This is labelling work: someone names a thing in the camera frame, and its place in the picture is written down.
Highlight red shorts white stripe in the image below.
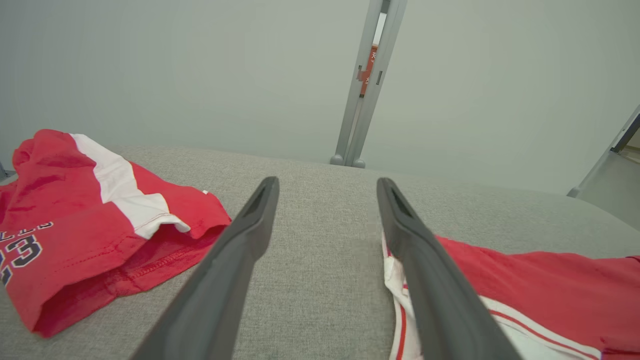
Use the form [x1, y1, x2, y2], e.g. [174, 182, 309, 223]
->
[0, 129, 232, 339]

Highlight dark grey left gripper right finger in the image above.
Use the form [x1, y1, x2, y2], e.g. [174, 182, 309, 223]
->
[376, 177, 523, 360]

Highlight grey partition frame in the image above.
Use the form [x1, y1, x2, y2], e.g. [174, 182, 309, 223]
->
[567, 104, 640, 232]

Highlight grey partition post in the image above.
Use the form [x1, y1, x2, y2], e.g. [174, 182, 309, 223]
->
[330, 0, 408, 169]

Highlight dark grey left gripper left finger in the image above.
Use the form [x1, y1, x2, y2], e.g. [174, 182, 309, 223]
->
[131, 176, 280, 360]

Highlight red jersey shirt white sleeves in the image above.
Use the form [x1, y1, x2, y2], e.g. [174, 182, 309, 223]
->
[381, 232, 640, 360]

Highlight orange sign behind post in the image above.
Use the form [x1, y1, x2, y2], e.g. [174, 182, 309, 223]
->
[359, 44, 379, 99]

